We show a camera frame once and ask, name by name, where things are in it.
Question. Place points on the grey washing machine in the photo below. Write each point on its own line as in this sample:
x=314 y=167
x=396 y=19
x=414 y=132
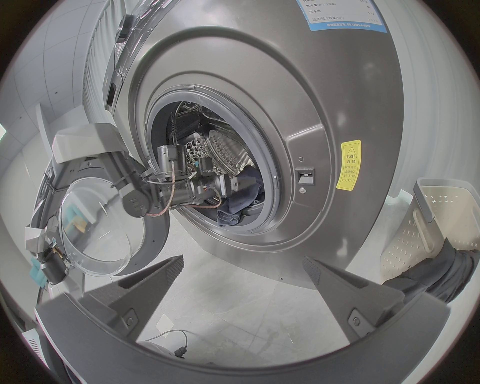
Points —
x=318 y=93

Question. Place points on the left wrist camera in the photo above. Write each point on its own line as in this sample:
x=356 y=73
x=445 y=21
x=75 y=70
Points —
x=206 y=165

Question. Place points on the cream laundry basket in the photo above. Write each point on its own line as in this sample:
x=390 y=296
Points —
x=442 y=202

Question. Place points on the dark blue garment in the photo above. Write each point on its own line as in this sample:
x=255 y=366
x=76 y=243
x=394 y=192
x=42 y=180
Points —
x=234 y=210

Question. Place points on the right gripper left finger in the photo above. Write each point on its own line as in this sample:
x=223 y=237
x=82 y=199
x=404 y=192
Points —
x=150 y=288

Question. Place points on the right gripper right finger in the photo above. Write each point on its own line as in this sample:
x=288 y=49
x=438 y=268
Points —
x=337 y=288

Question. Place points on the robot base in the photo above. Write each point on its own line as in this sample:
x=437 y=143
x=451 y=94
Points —
x=37 y=348

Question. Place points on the dark grey garment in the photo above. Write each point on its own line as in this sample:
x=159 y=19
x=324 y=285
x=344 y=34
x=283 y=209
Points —
x=446 y=270

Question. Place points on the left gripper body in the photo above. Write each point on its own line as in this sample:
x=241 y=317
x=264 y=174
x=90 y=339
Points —
x=210 y=189

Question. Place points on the white curtain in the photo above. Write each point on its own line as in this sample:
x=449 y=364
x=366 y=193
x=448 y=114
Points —
x=442 y=123
x=95 y=67

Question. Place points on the washing machine door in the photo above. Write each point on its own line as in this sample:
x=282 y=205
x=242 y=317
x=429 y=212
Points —
x=153 y=240

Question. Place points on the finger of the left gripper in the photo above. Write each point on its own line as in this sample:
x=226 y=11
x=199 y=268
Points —
x=247 y=185

